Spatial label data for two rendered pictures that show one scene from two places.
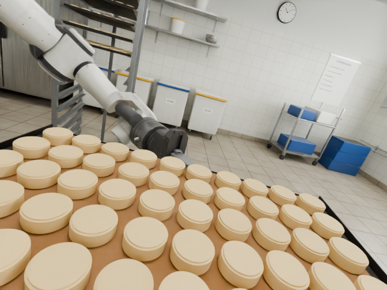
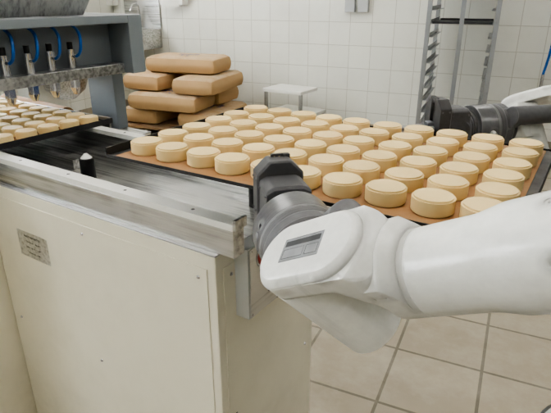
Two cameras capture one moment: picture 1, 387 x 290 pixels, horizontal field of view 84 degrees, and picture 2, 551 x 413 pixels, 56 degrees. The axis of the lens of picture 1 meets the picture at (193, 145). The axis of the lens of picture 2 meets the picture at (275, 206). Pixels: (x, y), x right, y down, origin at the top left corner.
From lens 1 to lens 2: 1.00 m
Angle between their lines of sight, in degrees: 127
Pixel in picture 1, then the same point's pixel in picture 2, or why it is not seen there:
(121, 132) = not seen: hidden behind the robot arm
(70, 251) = (404, 137)
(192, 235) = (326, 135)
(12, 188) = (462, 156)
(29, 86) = not seen: outside the picture
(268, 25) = not seen: outside the picture
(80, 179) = (416, 159)
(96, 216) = (394, 144)
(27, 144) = (498, 185)
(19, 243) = (432, 140)
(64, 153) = (448, 177)
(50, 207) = (427, 148)
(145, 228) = (358, 139)
